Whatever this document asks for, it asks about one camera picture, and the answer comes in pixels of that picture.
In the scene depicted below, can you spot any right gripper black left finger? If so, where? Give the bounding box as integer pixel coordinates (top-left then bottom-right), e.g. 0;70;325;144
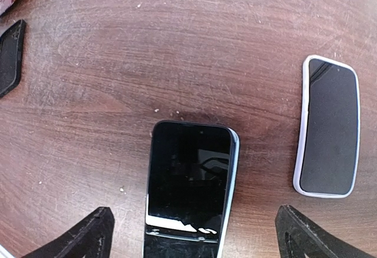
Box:
25;207;115;258

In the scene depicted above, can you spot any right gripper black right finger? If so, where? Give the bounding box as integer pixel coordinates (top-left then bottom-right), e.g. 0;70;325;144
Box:
275;205;371;257

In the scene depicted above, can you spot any lavender phone case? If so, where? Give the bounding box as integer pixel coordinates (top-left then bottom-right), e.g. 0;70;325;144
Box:
292;54;361;199

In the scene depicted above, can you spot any silver edged black smartphone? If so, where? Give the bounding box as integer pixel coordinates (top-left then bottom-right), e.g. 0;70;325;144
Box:
299;58;359;196

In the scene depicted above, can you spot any light blue phone case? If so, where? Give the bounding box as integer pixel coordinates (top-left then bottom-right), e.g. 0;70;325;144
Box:
143;122;241;258

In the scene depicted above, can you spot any black smartphone under blue case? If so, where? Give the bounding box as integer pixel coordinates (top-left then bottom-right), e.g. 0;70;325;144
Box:
1;19;27;98

